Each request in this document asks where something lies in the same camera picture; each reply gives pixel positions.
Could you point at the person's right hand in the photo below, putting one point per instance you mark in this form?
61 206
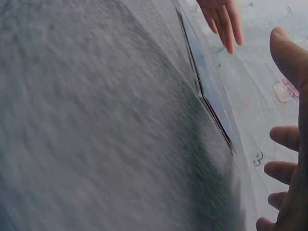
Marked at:
303 149

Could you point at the person's left fingers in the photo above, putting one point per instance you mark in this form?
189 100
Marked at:
228 31

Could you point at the person's right thumb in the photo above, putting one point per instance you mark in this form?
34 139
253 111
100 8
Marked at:
286 53

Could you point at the person's left hand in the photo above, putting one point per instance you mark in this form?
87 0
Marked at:
222 12

